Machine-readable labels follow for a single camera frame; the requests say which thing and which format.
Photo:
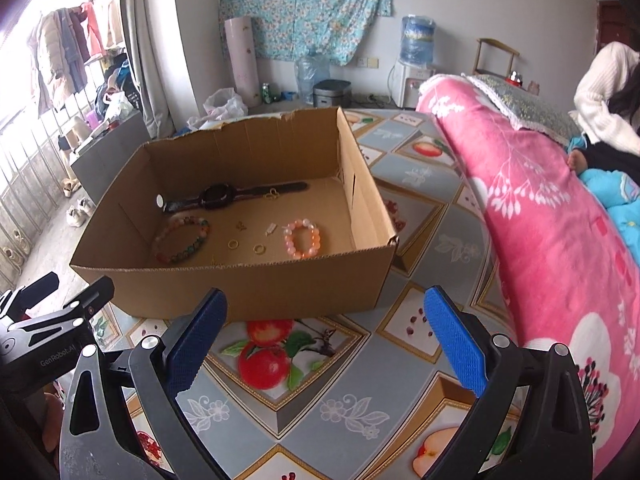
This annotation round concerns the wooden chair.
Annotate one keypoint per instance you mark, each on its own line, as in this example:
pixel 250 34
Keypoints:
pixel 495 45

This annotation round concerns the white plastic bag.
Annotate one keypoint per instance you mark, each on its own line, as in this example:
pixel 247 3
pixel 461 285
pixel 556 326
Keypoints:
pixel 222 105

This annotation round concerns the pink floral blanket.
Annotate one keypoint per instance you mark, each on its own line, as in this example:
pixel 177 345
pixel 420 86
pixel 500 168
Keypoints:
pixel 540 240

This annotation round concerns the pale pink paper roll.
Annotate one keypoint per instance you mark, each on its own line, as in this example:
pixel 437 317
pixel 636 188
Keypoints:
pixel 242 60

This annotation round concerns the grey rice cooker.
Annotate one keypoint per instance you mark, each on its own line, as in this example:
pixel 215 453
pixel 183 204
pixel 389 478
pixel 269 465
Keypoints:
pixel 331 94

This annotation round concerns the pair of white shoes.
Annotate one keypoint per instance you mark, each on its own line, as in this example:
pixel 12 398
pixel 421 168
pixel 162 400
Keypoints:
pixel 80 212

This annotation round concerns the brown cardboard box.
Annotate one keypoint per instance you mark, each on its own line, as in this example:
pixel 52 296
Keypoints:
pixel 250 285

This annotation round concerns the grey curtain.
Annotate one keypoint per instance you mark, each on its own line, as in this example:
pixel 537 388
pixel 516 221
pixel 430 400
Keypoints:
pixel 160 35

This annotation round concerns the blue padded garment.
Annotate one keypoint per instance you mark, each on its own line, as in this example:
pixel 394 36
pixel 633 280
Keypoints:
pixel 620 210

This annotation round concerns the green drink can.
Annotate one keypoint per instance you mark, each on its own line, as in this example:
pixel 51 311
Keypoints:
pixel 266 92

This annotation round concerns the fruit print tablecloth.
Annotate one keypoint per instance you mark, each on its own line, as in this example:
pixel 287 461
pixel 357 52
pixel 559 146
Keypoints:
pixel 350 360

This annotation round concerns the silver rhinestone bar charm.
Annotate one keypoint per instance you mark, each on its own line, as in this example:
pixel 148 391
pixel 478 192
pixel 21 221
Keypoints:
pixel 270 229

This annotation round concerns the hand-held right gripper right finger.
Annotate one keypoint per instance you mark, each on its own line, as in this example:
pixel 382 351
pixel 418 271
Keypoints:
pixel 457 335

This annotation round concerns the sequined grey pillow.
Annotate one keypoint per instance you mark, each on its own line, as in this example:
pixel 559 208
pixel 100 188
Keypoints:
pixel 530 110

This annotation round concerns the row of hanging clothes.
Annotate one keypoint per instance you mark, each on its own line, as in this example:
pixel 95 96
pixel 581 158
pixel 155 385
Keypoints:
pixel 60 55

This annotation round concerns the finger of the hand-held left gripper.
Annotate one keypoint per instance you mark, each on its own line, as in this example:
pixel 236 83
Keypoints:
pixel 92 297
pixel 35 290

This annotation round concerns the grey cabinet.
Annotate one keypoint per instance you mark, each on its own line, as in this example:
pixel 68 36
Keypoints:
pixel 110 150

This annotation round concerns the white water dispenser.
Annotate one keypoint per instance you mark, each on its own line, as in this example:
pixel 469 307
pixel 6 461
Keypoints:
pixel 407 85

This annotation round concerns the dark red door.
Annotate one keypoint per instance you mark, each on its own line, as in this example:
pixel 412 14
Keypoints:
pixel 607 25

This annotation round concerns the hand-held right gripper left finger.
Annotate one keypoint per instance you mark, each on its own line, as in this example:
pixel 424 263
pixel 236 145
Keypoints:
pixel 195 335

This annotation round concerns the teal floral wall cloth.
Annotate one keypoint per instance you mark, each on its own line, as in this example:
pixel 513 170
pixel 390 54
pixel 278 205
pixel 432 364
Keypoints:
pixel 310 5

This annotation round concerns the pile of clothes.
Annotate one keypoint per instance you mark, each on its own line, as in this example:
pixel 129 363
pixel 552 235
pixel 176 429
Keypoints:
pixel 117 77

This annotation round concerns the pair of beige shoes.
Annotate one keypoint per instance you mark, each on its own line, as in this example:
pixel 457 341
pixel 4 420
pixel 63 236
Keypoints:
pixel 71 188

